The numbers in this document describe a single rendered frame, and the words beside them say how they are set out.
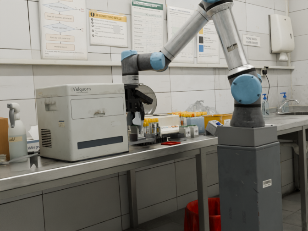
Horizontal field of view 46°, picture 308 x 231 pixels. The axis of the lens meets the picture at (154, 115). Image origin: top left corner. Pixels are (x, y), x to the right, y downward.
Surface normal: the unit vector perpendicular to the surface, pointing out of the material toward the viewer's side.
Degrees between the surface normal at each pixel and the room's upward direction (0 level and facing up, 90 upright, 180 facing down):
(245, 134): 90
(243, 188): 90
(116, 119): 90
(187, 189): 90
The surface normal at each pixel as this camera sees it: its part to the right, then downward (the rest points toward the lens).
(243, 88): -0.24, 0.19
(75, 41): 0.69, 0.07
